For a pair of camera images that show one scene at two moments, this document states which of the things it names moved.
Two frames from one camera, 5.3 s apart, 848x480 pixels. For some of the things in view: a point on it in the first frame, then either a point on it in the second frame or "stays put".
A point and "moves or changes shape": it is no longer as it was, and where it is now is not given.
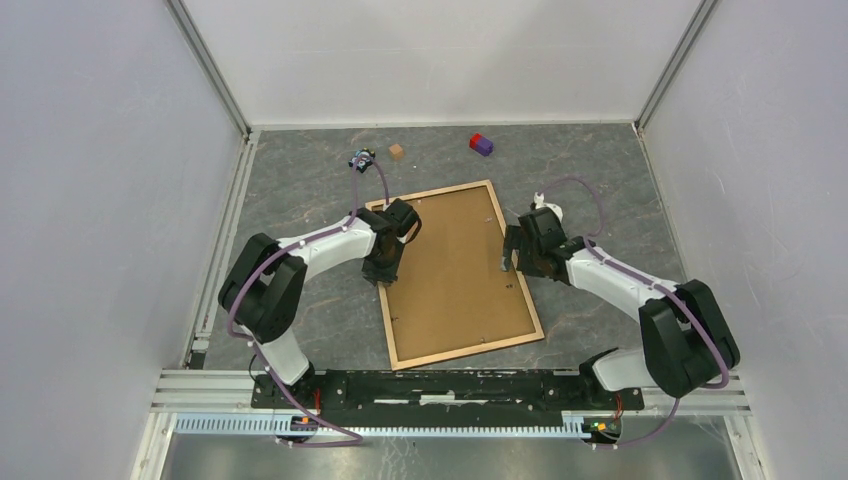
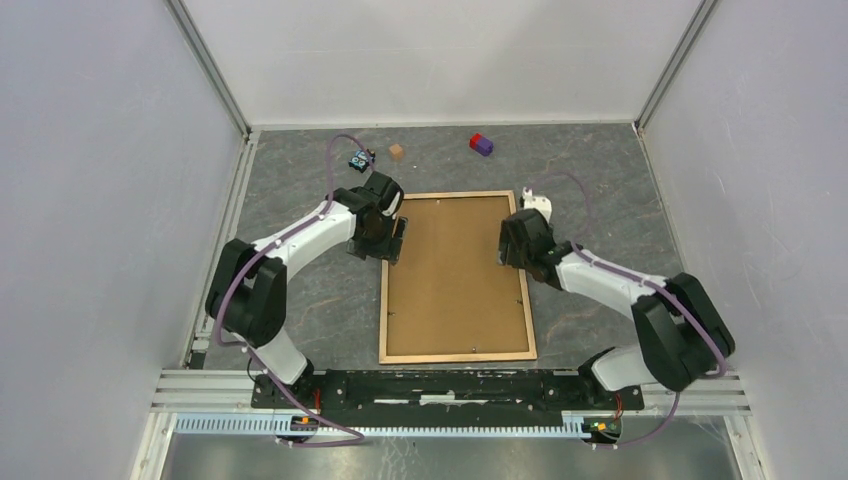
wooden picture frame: (394, 364) moves or changes shape
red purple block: (481, 145) stays put
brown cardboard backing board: (451, 291) stays put
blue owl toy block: (363, 162) stays put
